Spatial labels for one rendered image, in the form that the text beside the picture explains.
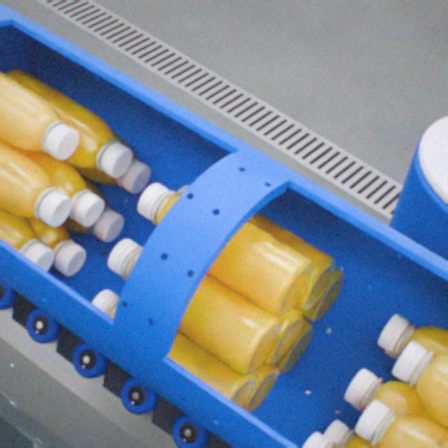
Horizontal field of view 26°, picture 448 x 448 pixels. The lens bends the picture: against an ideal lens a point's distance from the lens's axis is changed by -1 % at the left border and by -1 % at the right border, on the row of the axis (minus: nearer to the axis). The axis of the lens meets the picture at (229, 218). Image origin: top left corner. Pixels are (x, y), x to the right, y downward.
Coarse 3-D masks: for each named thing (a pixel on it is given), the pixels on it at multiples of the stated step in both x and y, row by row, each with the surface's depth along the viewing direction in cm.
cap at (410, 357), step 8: (416, 344) 95; (408, 352) 94; (416, 352) 94; (424, 352) 94; (400, 360) 94; (408, 360) 94; (416, 360) 94; (400, 368) 94; (408, 368) 94; (400, 376) 95; (408, 376) 94
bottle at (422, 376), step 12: (420, 360) 94; (432, 360) 94; (444, 360) 93; (420, 372) 93; (432, 372) 92; (444, 372) 92; (420, 384) 93; (432, 384) 92; (444, 384) 91; (420, 396) 93; (432, 396) 92; (444, 396) 91; (432, 408) 92; (444, 408) 91; (444, 420) 92
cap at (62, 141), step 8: (56, 128) 111; (64, 128) 111; (72, 128) 111; (48, 136) 110; (56, 136) 110; (64, 136) 110; (72, 136) 112; (48, 144) 111; (56, 144) 110; (64, 144) 111; (72, 144) 112; (56, 152) 110; (64, 152) 112; (72, 152) 113
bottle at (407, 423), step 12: (384, 420) 94; (396, 420) 94; (408, 420) 93; (420, 420) 93; (432, 420) 94; (384, 432) 94; (396, 432) 93; (408, 432) 92; (420, 432) 92; (432, 432) 92; (444, 432) 92; (372, 444) 95; (384, 444) 93; (396, 444) 92; (408, 444) 91; (420, 444) 91; (432, 444) 91; (444, 444) 91
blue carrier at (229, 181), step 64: (0, 64) 127; (64, 64) 127; (128, 128) 126; (192, 128) 106; (128, 192) 128; (192, 192) 97; (256, 192) 98; (320, 192) 101; (0, 256) 106; (192, 256) 94; (384, 256) 110; (64, 320) 106; (128, 320) 98; (320, 320) 117; (384, 320) 114; (192, 384) 96; (320, 384) 115
